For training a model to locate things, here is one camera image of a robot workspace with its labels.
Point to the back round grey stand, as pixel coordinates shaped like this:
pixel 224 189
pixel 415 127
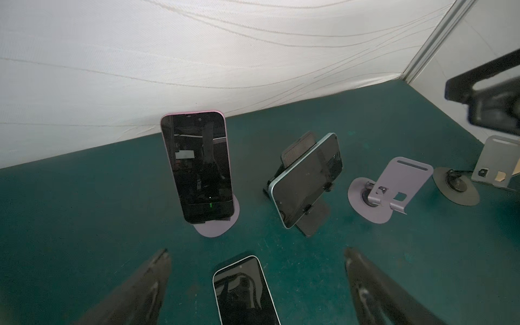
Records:
pixel 216 228

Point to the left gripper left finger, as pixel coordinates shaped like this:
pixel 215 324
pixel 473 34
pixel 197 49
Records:
pixel 139 299

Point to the landscape black phone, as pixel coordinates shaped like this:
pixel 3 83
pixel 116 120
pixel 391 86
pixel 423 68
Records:
pixel 305 181

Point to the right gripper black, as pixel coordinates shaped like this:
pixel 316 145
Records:
pixel 495 107

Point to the right round grey stand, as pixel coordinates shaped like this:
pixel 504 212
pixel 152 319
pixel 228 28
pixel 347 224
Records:
pixel 400 181

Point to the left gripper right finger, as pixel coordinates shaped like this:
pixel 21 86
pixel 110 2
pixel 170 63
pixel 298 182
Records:
pixel 377 298

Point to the phone silver edge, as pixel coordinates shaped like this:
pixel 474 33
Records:
pixel 242 294

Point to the round grey stand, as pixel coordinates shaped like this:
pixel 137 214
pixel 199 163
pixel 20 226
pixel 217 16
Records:
pixel 216 228
pixel 400 181

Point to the far right dark stand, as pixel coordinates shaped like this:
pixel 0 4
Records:
pixel 498 163

